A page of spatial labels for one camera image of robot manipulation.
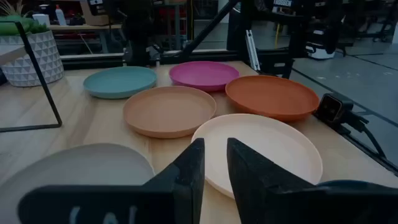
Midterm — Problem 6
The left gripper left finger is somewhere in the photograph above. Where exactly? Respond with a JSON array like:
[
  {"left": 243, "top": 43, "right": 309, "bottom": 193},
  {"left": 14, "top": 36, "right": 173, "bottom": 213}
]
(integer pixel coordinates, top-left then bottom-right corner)
[{"left": 144, "top": 138, "right": 206, "bottom": 224}]

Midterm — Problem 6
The green potted plant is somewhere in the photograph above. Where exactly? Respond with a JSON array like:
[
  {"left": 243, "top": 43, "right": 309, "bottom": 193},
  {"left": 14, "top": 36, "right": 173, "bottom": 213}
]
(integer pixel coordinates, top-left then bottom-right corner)
[{"left": 0, "top": 0, "right": 50, "bottom": 35}]

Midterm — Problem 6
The light brown plate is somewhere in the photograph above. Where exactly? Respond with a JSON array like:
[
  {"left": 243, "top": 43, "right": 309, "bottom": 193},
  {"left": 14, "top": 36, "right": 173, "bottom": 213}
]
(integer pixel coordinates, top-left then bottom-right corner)
[{"left": 123, "top": 85, "right": 218, "bottom": 139}]

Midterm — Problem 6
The wooden workbench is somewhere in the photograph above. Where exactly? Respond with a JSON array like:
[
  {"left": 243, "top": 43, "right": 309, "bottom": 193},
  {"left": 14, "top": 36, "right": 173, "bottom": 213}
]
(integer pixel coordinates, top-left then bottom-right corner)
[{"left": 48, "top": 24, "right": 124, "bottom": 35}]

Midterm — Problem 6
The light teal plate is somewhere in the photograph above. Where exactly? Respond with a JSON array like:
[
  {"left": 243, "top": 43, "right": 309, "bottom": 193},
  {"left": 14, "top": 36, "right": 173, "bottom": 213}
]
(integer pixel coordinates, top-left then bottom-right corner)
[{"left": 83, "top": 65, "right": 158, "bottom": 100}]

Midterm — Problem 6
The silver aluminium bar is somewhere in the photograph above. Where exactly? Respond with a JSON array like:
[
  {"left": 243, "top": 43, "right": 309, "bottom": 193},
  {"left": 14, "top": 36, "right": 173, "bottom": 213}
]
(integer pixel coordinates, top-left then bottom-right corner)
[{"left": 244, "top": 29, "right": 261, "bottom": 72}]

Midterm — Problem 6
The white round canister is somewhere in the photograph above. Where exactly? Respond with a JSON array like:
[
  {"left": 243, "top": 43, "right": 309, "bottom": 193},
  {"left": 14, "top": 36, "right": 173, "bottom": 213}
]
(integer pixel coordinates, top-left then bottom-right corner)
[{"left": 306, "top": 29, "right": 336, "bottom": 60}]

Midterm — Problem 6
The cardboard box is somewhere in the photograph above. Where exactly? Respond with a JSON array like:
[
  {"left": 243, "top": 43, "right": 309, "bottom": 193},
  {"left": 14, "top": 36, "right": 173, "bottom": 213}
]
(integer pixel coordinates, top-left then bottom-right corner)
[{"left": 79, "top": 0, "right": 109, "bottom": 26}]

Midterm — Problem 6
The dark orange plate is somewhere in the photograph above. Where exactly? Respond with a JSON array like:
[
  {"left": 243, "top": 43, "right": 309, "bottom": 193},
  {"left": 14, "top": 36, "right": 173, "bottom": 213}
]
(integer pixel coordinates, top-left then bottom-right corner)
[{"left": 224, "top": 75, "right": 320, "bottom": 123}]

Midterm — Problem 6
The cream plate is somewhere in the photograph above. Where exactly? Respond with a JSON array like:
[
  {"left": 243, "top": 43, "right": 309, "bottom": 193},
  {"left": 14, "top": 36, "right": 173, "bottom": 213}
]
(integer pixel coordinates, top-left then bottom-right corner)
[{"left": 190, "top": 113, "right": 323, "bottom": 200}]

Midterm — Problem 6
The white geometric patterned planter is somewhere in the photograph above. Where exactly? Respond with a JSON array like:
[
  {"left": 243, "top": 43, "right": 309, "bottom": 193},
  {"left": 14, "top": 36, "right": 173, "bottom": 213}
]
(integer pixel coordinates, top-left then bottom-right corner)
[{"left": 0, "top": 30, "right": 65, "bottom": 88}]

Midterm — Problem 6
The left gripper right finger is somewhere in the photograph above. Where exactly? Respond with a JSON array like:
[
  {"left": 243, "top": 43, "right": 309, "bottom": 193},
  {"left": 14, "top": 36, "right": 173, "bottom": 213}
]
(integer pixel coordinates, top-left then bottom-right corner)
[{"left": 226, "top": 138, "right": 317, "bottom": 224}]

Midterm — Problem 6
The white cup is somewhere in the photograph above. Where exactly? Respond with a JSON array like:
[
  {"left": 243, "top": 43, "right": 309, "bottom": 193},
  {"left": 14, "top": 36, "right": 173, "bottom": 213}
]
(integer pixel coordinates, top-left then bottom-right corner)
[{"left": 32, "top": 13, "right": 50, "bottom": 26}]

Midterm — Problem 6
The magenta plate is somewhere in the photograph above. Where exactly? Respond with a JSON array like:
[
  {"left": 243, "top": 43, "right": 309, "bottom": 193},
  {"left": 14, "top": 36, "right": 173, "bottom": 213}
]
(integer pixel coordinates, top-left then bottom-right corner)
[{"left": 169, "top": 60, "right": 240, "bottom": 93}]

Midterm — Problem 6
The small black camera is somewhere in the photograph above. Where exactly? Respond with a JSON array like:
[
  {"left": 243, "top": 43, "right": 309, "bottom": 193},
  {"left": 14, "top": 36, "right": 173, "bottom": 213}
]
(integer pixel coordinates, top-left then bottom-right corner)
[{"left": 314, "top": 92, "right": 354, "bottom": 125}]

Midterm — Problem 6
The blue-grey bowl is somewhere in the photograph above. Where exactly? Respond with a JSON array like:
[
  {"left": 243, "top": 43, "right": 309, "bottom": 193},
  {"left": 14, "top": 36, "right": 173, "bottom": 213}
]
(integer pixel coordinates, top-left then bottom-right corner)
[{"left": 0, "top": 142, "right": 155, "bottom": 224}]

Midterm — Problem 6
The dark teal bowl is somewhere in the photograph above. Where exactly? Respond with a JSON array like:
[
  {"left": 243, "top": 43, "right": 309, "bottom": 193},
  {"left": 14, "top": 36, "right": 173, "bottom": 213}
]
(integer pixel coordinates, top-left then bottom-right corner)
[{"left": 313, "top": 179, "right": 398, "bottom": 195}]

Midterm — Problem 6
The white bottle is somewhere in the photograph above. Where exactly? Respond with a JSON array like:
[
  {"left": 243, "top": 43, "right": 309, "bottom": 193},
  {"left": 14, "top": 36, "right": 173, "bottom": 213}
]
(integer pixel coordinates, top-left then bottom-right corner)
[{"left": 55, "top": 4, "right": 68, "bottom": 26}]

